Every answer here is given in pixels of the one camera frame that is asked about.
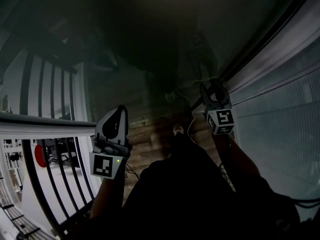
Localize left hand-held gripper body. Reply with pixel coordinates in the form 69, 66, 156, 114
89, 137, 133, 180

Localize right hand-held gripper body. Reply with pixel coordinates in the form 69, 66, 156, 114
204, 102, 236, 136

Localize person's right forearm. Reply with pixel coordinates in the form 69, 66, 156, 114
211, 133, 262, 185

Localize person's left forearm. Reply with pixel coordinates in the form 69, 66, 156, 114
89, 176, 126, 220

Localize person's grey shoe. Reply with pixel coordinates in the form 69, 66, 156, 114
172, 123, 185, 137

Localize black machine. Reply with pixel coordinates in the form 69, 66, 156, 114
46, 138, 83, 170

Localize red round sign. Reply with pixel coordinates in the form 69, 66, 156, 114
34, 144, 47, 169

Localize wide white venetian blinds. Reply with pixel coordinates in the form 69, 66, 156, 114
232, 33, 320, 225

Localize black metal railing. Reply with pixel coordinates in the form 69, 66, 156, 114
21, 137, 101, 237

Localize person's black clothing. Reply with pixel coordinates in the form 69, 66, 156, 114
67, 133, 320, 240

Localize white shelf unit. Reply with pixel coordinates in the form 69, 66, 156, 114
3, 138, 26, 192

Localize thin black cable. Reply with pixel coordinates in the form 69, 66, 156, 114
124, 163, 141, 182
217, 160, 236, 193

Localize white cable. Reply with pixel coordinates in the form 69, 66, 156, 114
177, 87, 197, 146

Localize thick black cable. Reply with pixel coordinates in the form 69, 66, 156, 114
291, 197, 320, 210

